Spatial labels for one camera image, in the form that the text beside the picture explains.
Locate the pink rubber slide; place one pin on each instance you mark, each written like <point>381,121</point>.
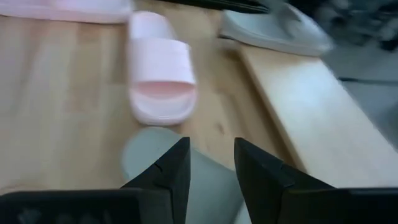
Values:
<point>160,62</point>
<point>62,11</point>

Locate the wooden shelf with black frame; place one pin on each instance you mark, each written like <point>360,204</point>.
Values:
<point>311,109</point>

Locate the grey rubber slide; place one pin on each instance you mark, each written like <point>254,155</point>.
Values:
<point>211,186</point>
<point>273,32</point>

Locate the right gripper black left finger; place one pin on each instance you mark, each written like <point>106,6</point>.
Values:
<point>168,186</point>

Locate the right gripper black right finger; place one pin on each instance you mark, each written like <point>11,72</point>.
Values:
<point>261,186</point>

